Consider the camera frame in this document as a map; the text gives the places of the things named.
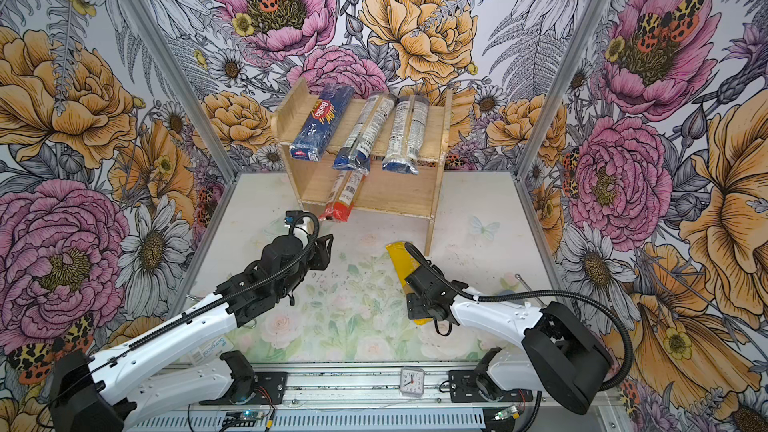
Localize red spaghetti bag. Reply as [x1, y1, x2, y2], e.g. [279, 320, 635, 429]
[319, 170, 366, 222]

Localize small white clock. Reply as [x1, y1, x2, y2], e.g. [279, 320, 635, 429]
[398, 366, 426, 398]

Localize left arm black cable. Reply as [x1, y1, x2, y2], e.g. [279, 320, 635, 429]
[35, 211, 322, 427]

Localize blue-end spaghetti bag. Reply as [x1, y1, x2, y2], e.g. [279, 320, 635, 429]
[333, 92, 397, 175]
[382, 95, 429, 175]

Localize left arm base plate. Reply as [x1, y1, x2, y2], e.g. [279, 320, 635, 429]
[200, 371, 288, 406]

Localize small white blue packet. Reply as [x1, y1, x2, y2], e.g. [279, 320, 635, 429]
[188, 336, 234, 365]

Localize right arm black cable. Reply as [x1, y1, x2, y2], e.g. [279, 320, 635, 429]
[403, 242, 635, 432]

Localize metal rod tool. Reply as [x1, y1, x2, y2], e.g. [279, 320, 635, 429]
[515, 274, 534, 292]

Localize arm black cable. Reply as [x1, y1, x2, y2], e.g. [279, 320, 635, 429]
[403, 242, 635, 432]
[35, 211, 322, 427]

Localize aluminium front rail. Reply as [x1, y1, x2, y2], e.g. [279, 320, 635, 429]
[98, 362, 631, 432]

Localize yellow spaghetti bag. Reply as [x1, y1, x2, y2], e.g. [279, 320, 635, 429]
[386, 242, 420, 295]

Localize green circuit board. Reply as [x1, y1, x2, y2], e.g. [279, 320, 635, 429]
[220, 410, 272, 431]

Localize wooden two-tier shelf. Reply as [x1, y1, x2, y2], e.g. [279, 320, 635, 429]
[271, 78, 453, 254]

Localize blue Barilla spaghetti box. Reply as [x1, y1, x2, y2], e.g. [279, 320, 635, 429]
[289, 84, 355, 162]

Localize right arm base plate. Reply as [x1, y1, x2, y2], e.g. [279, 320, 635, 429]
[447, 369, 535, 403]

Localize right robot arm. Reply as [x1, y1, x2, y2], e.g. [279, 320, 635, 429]
[405, 264, 621, 415]

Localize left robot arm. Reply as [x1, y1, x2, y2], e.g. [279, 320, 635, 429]
[48, 210, 333, 431]

